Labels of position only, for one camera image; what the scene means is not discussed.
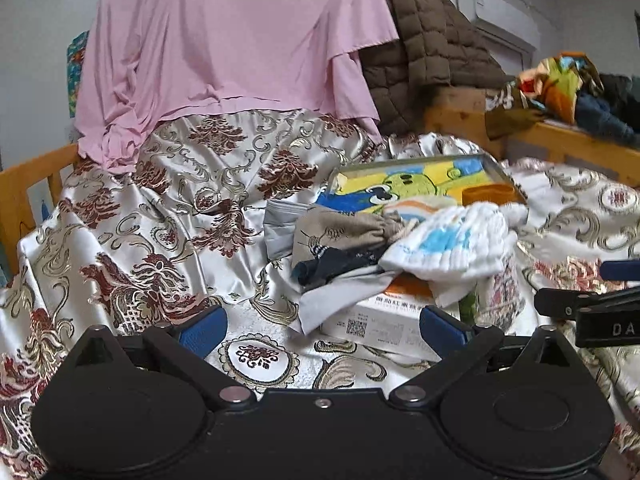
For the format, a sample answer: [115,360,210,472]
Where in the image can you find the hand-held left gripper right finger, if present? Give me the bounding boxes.
[390,305,576,406]

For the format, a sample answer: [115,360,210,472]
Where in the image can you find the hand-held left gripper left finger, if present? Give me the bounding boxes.
[75,305,256,406]

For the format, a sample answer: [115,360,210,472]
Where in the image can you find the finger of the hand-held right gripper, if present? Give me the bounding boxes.
[601,259,640,281]
[534,287,640,321]

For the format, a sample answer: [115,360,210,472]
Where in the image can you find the white cloth with blue print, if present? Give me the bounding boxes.
[379,201,518,308]

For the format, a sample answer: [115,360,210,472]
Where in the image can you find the dark navy sock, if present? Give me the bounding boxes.
[291,247,396,291]

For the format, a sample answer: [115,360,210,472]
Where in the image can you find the beige embroidered cloth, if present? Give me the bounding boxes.
[291,208,406,266]

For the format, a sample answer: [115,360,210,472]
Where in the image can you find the white cardboard box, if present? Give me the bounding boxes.
[320,255,526,348]

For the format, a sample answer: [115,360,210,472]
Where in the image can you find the grey cloth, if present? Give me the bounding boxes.
[262,200,401,336]

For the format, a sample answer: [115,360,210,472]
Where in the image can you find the orange striped cloth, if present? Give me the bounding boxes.
[382,196,463,221]

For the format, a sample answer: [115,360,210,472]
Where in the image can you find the floral satin bedspread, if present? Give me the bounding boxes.
[0,110,640,480]

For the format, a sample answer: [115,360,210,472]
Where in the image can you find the blue jeans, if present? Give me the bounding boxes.
[572,92,640,147]

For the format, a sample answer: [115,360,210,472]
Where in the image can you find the dark jacket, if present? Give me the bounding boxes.
[597,74,640,121]

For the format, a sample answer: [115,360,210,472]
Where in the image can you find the brown quilted jacket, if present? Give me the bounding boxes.
[362,0,516,138]

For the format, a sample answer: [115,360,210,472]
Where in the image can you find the white air conditioner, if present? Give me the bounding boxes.
[455,0,543,66]

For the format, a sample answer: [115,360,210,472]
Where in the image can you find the pink cloth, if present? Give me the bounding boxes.
[74,0,401,173]

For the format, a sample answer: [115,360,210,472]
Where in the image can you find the wooden bed frame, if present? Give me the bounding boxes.
[425,87,640,188]

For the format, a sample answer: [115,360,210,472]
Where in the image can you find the wooden bed rail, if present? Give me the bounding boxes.
[0,142,81,281]

